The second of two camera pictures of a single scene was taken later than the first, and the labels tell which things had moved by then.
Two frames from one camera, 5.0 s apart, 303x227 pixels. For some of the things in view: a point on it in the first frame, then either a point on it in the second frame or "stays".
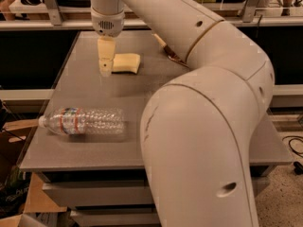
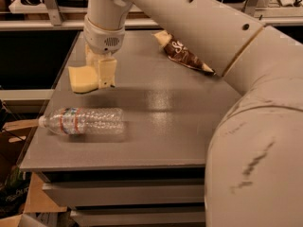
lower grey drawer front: (115, 217) stays
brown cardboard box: (21, 191) stays
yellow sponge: (129, 63) -> (83, 78)
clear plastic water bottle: (85, 121) stays
